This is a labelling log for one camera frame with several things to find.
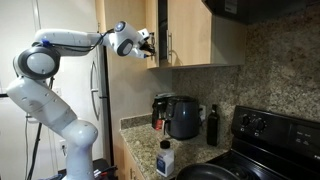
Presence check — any stainless steel refrigerator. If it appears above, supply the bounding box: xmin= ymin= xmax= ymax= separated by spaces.
xmin=89 ymin=44 xmax=113 ymax=165

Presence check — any wide light wood cabinet door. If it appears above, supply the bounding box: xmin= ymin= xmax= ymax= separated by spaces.
xmin=166 ymin=0 xmax=214 ymax=67

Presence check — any black stove knob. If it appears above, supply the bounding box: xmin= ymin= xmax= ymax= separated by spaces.
xmin=253 ymin=118 xmax=268 ymax=133
xmin=241 ymin=114 xmax=252 ymax=127

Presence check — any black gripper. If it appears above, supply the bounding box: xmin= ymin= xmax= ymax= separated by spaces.
xmin=139 ymin=31 xmax=157 ymax=59

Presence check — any black range hood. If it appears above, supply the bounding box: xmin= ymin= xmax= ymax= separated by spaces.
xmin=202 ymin=0 xmax=320 ymax=25

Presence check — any white backsplash outlet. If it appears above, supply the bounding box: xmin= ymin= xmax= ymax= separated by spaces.
xmin=199 ymin=104 xmax=207 ymax=123

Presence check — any white low wall outlet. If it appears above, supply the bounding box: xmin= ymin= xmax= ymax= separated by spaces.
xmin=59 ymin=139 xmax=67 ymax=156

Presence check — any light wood wall cabinet body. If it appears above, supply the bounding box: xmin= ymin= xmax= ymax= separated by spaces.
xmin=145 ymin=0 xmax=248 ymax=70

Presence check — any silver bar door handle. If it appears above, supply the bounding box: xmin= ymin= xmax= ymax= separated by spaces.
xmin=165 ymin=29 xmax=174 ymax=63
xmin=151 ymin=31 xmax=157 ymax=61

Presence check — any curved silver fridge handle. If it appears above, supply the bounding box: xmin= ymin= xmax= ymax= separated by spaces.
xmin=90 ymin=60 xmax=100 ymax=91
xmin=91 ymin=89 xmax=101 ymax=122

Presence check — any thick black hanging cable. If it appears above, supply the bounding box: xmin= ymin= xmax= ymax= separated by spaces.
xmin=26 ymin=76 xmax=55 ymax=180

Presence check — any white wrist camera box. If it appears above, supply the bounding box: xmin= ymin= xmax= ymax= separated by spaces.
xmin=137 ymin=27 xmax=151 ymax=40

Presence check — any dark glass bottle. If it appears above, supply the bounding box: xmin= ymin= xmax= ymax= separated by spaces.
xmin=206 ymin=103 xmax=221 ymax=147

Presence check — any black and red coffee maker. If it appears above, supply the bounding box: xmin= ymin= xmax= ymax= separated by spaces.
xmin=151 ymin=92 xmax=178 ymax=131

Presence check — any black frying pan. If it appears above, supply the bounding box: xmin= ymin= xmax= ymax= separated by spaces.
xmin=175 ymin=163 xmax=240 ymax=180

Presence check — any thin white hanging cable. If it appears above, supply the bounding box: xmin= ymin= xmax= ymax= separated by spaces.
xmin=24 ymin=116 xmax=30 ymax=180

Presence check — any light wood base cabinet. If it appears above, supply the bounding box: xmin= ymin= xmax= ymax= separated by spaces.
xmin=113 ymin=133 xmax=146 ymax=180

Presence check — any white plastic bottle black cap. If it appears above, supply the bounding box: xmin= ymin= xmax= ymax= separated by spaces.
xmin=156 ymin=140 xmax=176 ymax=178

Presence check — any dark grey air fryer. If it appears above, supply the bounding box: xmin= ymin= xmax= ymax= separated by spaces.
xmin=165 ymin=95 xmax=202 ymax=141

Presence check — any black electric stove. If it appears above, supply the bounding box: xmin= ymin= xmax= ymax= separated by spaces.
xmin=205 ymin=105 xmax=320 ymax=180

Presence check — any tall wooden side panel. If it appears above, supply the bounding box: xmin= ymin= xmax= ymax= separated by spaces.
xmin=94 ymin=0 xmax=173 ymax=168

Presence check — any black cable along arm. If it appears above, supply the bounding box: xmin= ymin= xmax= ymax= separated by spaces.
xmin=32 ymin=28 xmax=116 ymax=53

